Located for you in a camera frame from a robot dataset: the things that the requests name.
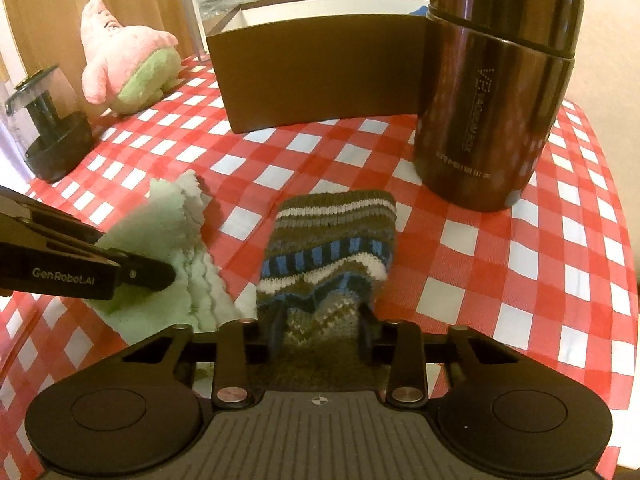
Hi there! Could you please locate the striped knitted sock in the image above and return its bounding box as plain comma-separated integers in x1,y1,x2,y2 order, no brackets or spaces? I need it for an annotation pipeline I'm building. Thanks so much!
255,188,399,391

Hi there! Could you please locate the light green cloth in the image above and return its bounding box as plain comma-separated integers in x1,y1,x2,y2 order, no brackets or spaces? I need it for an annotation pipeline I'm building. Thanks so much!
86,168,242,401

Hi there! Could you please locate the blue cloth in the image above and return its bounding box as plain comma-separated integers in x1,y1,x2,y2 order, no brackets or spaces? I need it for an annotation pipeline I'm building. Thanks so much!
410,6,428,16

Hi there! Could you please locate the black glass-domed grinder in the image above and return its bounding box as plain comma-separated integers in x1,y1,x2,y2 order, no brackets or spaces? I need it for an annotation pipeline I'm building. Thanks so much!
4,65,94,183

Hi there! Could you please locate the red white checkered tablecloth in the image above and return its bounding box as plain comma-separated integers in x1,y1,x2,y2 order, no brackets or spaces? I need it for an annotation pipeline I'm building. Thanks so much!
23,60,639,476

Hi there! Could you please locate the pink starfish plush toy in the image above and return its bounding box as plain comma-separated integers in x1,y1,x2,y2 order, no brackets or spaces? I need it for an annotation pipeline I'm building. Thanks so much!
80,0,182,115

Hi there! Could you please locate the yellow-brown curtain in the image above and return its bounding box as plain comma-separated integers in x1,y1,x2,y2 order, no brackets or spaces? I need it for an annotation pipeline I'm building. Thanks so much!
0,0,224,111

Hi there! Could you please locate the brown cardboard box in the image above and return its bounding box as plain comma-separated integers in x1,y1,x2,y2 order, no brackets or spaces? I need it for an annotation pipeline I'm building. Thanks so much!
206,0,428,133

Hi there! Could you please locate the dark brown metal canister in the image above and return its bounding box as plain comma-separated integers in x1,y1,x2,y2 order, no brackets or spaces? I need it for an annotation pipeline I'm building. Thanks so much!
413,0,585,211

